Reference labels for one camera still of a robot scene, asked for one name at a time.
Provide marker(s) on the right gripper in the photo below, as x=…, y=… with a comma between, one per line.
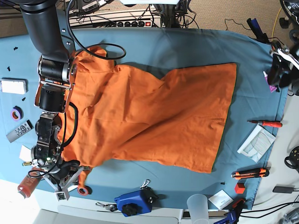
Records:
x=59, y=174

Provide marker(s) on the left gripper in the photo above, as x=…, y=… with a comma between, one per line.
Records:
x=290, y=55

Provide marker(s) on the orange t-shirt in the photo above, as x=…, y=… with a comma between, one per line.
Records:
x=126, y=113

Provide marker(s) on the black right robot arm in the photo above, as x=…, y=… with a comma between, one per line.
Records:
x=57, y=69

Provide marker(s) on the purple glue tube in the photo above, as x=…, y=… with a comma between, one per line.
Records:
x=272, y=88

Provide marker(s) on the red tape roll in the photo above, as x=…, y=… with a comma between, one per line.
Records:
x=85, y=190

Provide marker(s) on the AA battery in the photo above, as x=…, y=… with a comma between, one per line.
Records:
x=28, y=163

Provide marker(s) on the blue table cloth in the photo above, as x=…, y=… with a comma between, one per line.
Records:
x=156, y=51

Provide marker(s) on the red screwdriver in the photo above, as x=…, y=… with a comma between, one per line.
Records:
x=275, y=124

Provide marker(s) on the grey remote control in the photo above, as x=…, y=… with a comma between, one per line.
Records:
x=19, y=131

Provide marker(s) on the white paper booklet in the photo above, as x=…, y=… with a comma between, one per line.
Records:
x=257, y=143

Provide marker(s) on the purple tape roll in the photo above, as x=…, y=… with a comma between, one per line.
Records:
x=16, y=113

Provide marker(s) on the blue plastic device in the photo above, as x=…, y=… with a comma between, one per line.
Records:
x=136, y=203

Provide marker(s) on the silver carabiner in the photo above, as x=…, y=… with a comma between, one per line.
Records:
x=145, y=184

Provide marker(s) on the white box with barcode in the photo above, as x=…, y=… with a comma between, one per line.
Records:
x=13, y=86

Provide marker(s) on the orange black utility knife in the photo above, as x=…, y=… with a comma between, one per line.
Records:
x=251, y=173

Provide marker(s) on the red cube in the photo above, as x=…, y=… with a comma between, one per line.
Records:
x=239, y=188

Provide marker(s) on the small white note card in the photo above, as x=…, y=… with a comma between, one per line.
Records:
x=221, y=200

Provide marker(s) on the translucent plastic cup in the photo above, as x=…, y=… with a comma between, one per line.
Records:
x=198, y=208

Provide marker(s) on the blue clamp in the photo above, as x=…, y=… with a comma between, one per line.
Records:
x=234, y=214

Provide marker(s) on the power strip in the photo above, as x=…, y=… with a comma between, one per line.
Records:
x=84, y=23

